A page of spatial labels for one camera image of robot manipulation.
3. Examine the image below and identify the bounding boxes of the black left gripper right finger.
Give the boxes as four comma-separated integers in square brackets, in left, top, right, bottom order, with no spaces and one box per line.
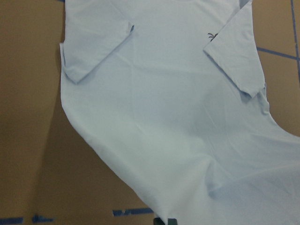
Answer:
[167,219,177,225]

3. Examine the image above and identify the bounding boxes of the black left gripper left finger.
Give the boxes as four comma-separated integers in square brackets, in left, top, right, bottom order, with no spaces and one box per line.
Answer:
[153,219,165,225]

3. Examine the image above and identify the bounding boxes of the light blue t-shirt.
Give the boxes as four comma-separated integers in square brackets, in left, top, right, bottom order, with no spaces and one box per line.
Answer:
[60,0,300,225]

